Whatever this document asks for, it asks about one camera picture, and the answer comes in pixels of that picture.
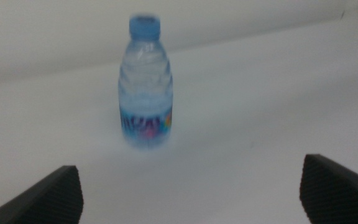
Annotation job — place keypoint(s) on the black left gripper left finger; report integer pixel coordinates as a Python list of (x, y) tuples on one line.
[(54, 199)]

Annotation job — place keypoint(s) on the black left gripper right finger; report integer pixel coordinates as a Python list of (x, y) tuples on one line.
[(337, 196)]

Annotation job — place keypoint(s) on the small water bottle blue cap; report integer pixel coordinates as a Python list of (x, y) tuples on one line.
[(145, 84)]

